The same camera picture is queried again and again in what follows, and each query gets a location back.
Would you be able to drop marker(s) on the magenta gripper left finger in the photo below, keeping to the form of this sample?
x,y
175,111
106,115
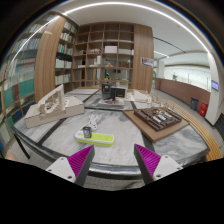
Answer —
x,y
74,168

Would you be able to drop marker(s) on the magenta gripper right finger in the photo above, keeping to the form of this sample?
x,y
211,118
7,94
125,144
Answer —
x,y
153,166

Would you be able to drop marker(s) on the dark blue charger plug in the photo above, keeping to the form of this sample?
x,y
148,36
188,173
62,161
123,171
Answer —
x,y
87,132

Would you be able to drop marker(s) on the green white power strip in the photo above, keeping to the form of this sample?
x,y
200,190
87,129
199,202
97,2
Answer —
x,y
96,138

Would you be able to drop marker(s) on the brown site model on board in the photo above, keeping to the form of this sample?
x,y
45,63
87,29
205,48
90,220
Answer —
x,y
156,123

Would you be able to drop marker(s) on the curved wooden bench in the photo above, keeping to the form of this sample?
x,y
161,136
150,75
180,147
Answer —
x,y
214,152

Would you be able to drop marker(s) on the white architectural building model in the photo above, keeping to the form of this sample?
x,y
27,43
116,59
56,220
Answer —
x,y
53,106

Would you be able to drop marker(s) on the small white architectural model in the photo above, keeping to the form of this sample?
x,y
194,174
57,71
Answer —
x,y
138,96

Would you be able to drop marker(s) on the red trash bin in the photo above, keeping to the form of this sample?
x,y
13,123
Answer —
x,y
203,108

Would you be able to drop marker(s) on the grey trash bin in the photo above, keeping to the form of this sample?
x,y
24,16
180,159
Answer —
x,y
194,103

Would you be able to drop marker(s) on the black box on table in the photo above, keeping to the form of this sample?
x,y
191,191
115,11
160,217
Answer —
x,y
111,91

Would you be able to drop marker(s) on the glass bookcase with books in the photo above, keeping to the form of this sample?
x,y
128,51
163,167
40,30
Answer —
x,y
39,60

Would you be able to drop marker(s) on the wooden bookshelf unit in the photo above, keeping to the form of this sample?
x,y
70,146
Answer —
x,y
103,53

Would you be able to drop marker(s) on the wall screen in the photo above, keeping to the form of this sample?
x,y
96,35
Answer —
x,y
215,85

